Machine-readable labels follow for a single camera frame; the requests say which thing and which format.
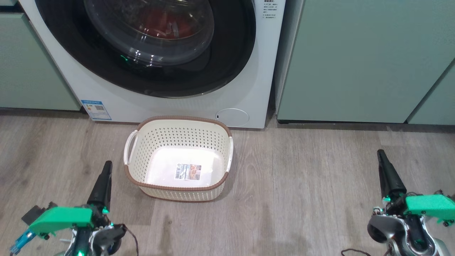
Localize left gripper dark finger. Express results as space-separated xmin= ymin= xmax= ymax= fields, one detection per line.
xmin=87 ymin=161 xmax=113 ymax=212

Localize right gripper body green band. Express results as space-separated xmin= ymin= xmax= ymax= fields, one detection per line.
xmin=382 ymin=194 xmax=455 ymax=223

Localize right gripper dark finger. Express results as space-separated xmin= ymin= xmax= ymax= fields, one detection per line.
xmin=377 ymin=149 xmax=407 ymax=199

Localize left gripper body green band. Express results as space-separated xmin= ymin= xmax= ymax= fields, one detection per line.
xmin=28 ymin=207 xmax=127 ymax=246

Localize washing machine door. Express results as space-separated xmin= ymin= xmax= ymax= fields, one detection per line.
xmin=34 ymin=0 xmax=256 ymax=99

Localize red garment with white trim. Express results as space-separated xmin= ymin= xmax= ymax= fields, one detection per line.
xmin=137 ymin=7 xmax=199 ymax=39

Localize white front-load washing machine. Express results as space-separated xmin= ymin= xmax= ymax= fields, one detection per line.
xmin=20 ymin=0 xmax=287 ymax=129

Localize blue white energy label sticker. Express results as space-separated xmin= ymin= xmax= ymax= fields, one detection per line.
xmin=80 ymin=100 xmax=112 ymax=121

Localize paper product label in basket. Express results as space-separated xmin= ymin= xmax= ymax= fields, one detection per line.
xmin=174 ymin=163 xmax=202 ymax=181

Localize cream perforated laundry basket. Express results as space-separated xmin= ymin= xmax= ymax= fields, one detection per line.
xmin=123 ymin=116 xmax=234 ymax=202

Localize pale green cabinet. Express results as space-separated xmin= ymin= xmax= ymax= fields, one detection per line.
xmin=0 ymin=0 xmax=81 ymax=111
xmin=275 ymin=0 xmax=455 ymax=124

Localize round white filter cover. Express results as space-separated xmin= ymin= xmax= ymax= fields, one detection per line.
xmin=215 ymin=108 xmax=250 ymax=127

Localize small printed text label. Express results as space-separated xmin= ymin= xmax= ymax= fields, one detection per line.
xmin=263 ymin=0 xmax=281 ymax=19

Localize blue plug with black cable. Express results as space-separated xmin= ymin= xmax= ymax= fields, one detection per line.
xmin=10 ymin=229 xmax=36 ymax=255

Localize thin black cable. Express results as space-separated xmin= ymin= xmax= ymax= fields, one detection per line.
xmin=341 ymin=248 xmax=391 ymax=256
xmin=124 ymin=225 xmax=140 ymax=256

